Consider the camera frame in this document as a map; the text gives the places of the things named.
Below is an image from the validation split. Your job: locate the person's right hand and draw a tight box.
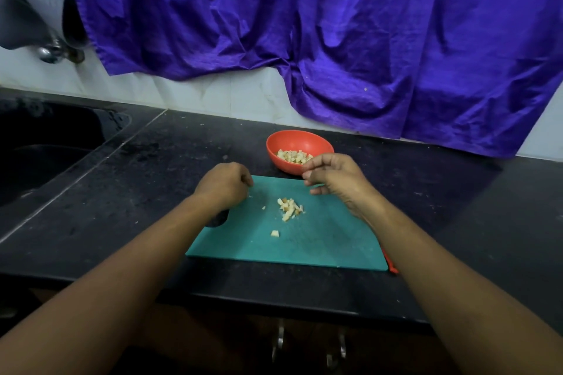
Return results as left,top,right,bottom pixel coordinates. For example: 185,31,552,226
301,152,384,217

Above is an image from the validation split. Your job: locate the person's left hand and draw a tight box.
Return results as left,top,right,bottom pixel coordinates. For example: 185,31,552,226
194,162,255,213

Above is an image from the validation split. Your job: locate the pile of diced apple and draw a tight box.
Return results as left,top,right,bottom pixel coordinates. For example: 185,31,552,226
269,197,306,240

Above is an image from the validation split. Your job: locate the teal plastic cutting board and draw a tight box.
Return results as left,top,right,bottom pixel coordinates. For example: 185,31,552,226
185,175,390,271

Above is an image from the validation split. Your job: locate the orange bowl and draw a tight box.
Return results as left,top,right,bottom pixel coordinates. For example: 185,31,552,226
266,129,336,176

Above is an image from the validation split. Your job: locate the red-handled kitchen knife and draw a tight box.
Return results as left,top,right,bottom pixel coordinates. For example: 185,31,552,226
382,247,401,277

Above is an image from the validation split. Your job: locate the person's right forearm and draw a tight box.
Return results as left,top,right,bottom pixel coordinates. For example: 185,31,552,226
365,199,563,375

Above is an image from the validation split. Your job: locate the person's left forearm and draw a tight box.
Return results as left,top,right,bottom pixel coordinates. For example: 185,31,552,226
0,193,223,375

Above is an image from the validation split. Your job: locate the purple cloth curtain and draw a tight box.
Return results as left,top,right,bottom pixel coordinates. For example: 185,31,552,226
69,0,563,159

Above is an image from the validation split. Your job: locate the dark kitchen sink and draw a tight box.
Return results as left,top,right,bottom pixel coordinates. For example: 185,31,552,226
0,98,133,209

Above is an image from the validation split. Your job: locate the metal faucet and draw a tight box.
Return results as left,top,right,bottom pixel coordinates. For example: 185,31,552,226
0,0,89,66

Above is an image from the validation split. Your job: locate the metal cabinet handle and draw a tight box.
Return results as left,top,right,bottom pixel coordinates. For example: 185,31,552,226
273,322,286,363
326,330,348,371

